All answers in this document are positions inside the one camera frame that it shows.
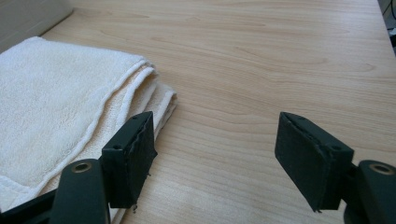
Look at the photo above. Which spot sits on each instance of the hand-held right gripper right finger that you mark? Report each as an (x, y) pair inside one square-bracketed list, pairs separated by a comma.
[(306, 161)]

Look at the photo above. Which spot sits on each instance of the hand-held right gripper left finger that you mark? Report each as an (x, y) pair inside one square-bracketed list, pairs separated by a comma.
[(129, 168)]

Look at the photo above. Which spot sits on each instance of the white towel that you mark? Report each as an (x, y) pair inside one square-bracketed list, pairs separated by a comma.
[(59, 109)]

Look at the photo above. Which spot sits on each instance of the grey box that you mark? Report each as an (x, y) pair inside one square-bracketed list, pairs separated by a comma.
[(25, 18)]

